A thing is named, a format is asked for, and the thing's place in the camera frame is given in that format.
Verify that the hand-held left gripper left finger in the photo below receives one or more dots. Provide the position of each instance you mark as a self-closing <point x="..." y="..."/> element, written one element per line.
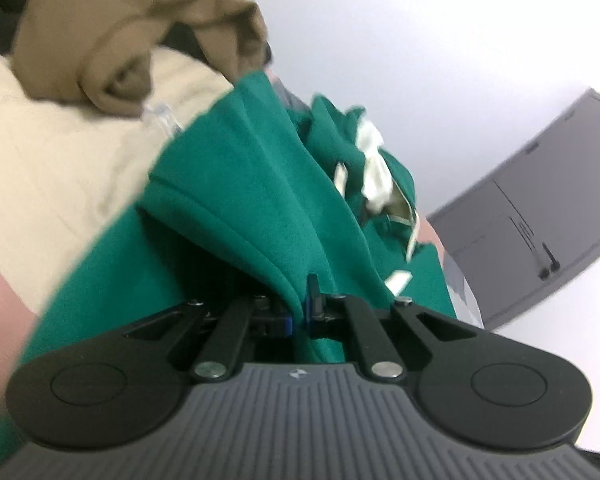
<point x="287" y="324"/>

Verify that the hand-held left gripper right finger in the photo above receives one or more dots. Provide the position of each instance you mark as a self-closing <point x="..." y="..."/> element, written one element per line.
<point x="311" y="302"/>

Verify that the pink grey patchwork blanket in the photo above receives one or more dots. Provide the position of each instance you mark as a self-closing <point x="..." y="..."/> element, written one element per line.
<point x="0" y="310"/>

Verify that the clear plastic piece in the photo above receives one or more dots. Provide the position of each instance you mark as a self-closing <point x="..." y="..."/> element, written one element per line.
<point x="162" y="119"/>

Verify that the green hoodie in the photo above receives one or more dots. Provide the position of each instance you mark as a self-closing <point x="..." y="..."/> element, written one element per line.
<point x="240" y="175"/>

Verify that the grey door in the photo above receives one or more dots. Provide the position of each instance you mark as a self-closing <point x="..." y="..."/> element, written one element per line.
<point x="555" y="185"/>

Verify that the brown garment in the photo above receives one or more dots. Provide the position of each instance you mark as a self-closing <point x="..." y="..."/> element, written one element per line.
<point x="105" y="20"/>

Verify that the beige cloth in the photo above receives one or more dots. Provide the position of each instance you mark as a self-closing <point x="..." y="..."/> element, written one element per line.
<point x="55" y="160"/>

